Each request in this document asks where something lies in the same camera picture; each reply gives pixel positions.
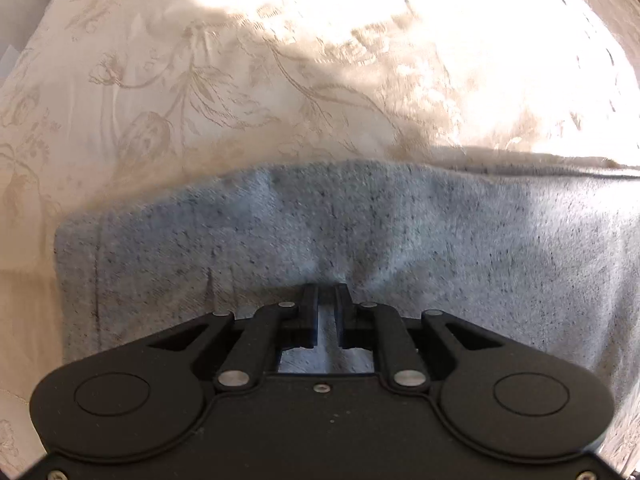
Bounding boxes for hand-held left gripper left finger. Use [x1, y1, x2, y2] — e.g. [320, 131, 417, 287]
[144, 284, 321, 394]

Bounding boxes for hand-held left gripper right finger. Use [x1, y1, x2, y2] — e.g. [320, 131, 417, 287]
[334, 284, 504, 392]

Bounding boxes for grey-blue speckled pants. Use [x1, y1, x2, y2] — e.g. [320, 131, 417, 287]
[53, 159, 640, 411]

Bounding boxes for cream floral bedspread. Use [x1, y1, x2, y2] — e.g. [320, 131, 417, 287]
[0, 0, 640, 480]

